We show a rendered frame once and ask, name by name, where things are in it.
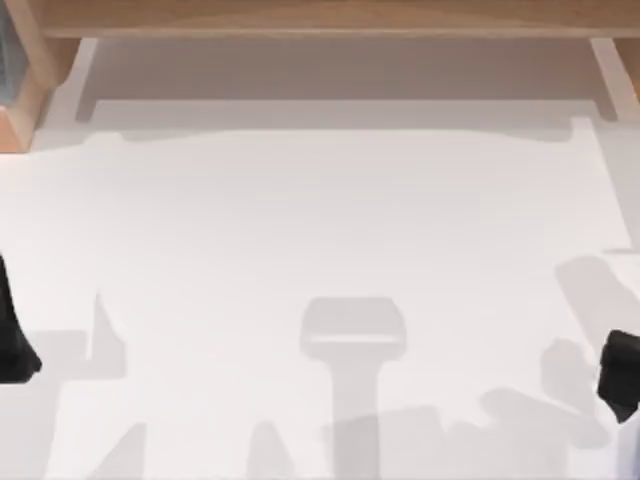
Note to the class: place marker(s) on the wooden cupboard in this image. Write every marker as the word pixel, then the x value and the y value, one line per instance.
pixel 320 17

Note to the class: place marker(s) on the pale wooden drawer, grey inside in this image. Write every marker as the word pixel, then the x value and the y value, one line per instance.
pixel 30 95

